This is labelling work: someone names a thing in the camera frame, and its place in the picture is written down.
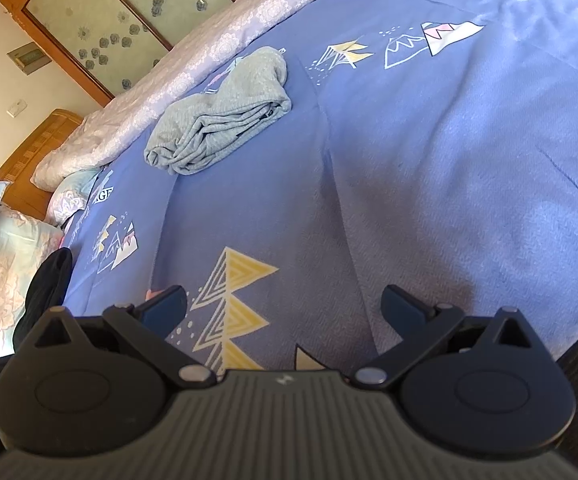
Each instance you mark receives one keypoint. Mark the blue printed bedsheet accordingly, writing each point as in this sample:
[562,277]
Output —
[369,185]

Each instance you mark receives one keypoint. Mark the white wall switch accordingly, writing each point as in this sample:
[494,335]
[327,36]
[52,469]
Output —
[17,109]

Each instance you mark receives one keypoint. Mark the pink floral quilt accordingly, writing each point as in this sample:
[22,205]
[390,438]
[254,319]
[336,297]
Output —
[169,60]

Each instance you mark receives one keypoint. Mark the wooden wardrobe with frosted glass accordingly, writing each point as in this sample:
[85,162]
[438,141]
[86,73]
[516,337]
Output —
[109,15]

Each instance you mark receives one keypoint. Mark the pink floral pillow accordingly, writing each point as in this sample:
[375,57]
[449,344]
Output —
[4,280]

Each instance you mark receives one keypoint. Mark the black cloth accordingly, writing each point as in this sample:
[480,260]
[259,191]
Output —
[44,290]

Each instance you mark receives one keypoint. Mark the small pale floral pillow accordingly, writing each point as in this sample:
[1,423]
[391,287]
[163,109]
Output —
[71,197]

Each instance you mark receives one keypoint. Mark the grey pants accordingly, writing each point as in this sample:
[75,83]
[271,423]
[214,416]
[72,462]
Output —
[219,115]

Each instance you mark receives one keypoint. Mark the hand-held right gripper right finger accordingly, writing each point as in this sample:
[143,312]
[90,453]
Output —
[400,310]

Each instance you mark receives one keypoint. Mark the grey wall control panel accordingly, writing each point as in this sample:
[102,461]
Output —
[29,58]

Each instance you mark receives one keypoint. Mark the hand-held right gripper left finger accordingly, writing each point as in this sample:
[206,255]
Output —
[166,306]

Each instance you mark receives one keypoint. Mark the wooden headboard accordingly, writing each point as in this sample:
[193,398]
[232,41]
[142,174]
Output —
[34,155]

